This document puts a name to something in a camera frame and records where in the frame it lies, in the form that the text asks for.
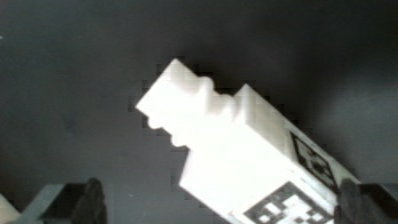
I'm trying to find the white table leg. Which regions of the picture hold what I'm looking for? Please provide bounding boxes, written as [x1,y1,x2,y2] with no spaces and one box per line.
[137,60,357,224]

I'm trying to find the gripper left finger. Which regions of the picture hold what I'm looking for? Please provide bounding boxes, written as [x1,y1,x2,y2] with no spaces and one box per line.
[16,177,110,224]

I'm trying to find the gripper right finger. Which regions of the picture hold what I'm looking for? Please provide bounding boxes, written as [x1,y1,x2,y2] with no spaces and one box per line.
[334,179,398,224]

